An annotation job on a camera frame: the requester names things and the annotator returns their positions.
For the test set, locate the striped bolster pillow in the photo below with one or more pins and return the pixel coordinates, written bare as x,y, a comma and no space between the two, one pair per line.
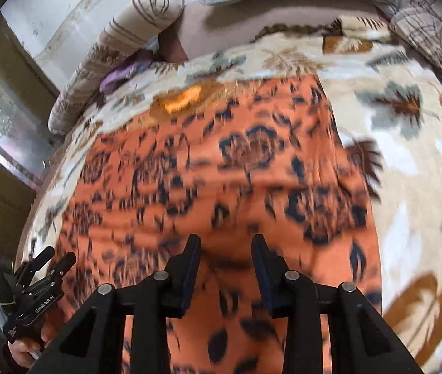
127,35

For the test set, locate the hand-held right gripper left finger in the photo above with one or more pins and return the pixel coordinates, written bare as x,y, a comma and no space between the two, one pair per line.
193,265

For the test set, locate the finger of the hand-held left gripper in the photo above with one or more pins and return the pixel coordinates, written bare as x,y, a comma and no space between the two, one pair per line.
39,259
63,263

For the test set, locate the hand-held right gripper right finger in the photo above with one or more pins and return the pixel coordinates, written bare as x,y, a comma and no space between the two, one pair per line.
260,272

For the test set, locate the leaded glass wooden door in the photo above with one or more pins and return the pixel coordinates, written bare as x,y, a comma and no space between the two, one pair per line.
2,124

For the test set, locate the purple cloth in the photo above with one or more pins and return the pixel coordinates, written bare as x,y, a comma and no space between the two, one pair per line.
123,74

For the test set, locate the pink bed sheet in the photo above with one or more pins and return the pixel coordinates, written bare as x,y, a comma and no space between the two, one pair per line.
244,23

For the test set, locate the leaf print blanket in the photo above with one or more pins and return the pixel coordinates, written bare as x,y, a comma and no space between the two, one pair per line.
400,144

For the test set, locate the person's left hand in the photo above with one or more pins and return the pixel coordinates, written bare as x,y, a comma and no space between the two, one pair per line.
24,352

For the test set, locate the striped square pillow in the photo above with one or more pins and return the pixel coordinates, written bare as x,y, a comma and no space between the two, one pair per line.
439,35

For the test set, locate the orange floral cloth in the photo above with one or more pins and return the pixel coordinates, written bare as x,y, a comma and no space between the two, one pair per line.
244,187

